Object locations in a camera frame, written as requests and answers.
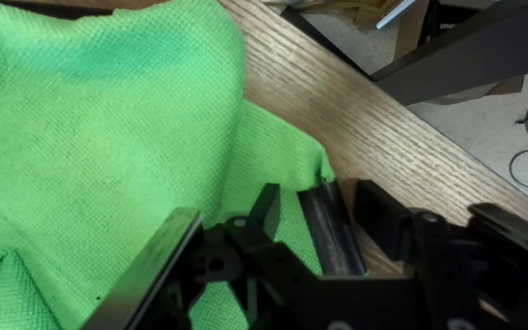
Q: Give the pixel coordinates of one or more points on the black metal beam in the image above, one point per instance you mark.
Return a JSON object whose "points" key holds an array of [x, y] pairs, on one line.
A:
{"points": [[467, 52]]}

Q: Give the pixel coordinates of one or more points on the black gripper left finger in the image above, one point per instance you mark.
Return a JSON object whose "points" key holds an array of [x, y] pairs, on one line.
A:
{"points": [[155, 269]]}

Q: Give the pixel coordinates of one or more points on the green microfibre cloth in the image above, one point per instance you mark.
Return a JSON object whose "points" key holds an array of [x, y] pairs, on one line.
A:
{"points": [[93, 135]]}

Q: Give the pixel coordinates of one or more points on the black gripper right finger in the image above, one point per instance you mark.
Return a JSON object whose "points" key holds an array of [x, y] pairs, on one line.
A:
{"points": [[460, 269]]}

